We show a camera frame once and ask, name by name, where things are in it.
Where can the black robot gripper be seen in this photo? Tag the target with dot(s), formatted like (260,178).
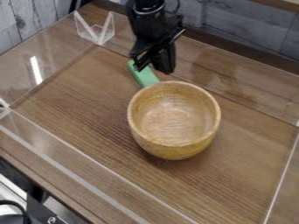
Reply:
(155,31)

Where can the green rectangular block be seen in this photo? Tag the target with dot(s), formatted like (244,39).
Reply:
(146,77)

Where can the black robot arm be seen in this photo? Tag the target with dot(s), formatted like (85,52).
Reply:
(148,7)

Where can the wooden bowl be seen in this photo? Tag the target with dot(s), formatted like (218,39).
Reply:
(174,118)

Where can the clear acrylic corner bracket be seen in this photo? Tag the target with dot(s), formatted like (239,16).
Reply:
(95,33)

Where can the clear acrylic tray wall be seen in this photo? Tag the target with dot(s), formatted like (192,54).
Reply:
(64,134)

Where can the black metal mount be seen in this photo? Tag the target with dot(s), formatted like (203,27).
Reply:
(39,213)

